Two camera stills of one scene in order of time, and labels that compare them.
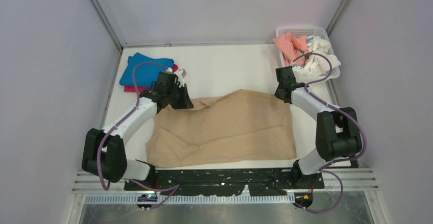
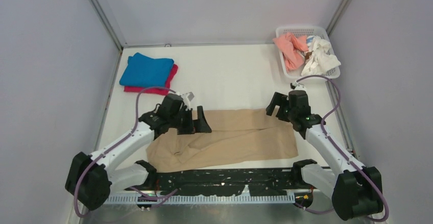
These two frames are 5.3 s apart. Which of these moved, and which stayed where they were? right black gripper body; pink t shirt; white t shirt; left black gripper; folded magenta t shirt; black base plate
Moved: right black gripper body; left black gripper
Stayed: folded magenta t shirt; white t shirt; pink t shirt; black base plate
